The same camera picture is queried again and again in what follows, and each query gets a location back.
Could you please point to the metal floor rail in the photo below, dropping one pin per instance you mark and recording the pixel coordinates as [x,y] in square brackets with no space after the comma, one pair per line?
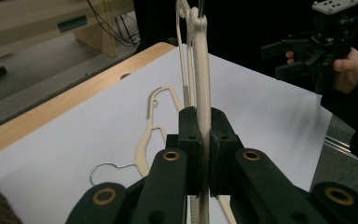
[351,149]

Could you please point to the light wooden cabinet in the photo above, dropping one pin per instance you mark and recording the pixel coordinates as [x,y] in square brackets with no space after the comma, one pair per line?
[28,18]

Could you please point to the beige clothes hanger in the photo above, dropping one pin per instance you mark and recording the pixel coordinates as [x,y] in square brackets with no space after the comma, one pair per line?
[143,149]
[202,77]

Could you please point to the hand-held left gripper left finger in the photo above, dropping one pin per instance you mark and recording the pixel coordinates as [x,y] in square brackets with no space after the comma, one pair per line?
[192,146]

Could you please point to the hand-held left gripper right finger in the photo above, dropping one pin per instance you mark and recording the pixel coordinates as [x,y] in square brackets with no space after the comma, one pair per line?
[222,146]

